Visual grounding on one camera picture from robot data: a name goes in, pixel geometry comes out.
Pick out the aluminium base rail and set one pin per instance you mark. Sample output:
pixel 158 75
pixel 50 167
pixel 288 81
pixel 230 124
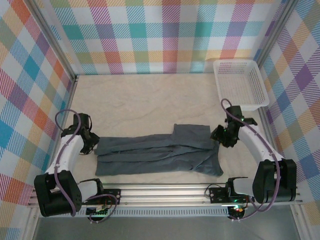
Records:
pixel 162 196

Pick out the left green circuit board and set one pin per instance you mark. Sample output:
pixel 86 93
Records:
pixel 98 213

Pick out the white perforated plastic basket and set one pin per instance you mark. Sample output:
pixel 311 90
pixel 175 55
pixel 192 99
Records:
pixel 240 82

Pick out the aluminium left side rail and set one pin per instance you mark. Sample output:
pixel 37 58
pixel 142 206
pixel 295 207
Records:
pixel 65 105

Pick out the aluminium right frame post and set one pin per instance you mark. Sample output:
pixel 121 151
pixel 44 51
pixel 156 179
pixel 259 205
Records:
pixel 276 32

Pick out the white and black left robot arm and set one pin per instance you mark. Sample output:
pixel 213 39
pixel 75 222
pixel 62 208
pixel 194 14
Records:
pixel 67 152

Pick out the aluminium left frame post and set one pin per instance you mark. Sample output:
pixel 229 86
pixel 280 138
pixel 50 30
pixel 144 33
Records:
pixel 57 42

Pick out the right circuit board with lights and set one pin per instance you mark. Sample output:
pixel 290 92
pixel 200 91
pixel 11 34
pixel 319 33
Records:
pixel 237 210

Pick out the grey-blue t-shirt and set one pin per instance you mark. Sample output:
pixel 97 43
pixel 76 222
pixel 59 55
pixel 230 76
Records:
pixel 155 155

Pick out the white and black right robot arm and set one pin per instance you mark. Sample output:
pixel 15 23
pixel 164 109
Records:
pixel 255 142

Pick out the aluminium frame post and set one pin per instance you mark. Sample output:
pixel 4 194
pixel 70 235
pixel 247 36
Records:
pixel 57 42
pixel 276 32

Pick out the grey metal base plate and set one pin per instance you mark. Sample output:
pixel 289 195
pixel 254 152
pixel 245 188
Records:
pixel 162 230

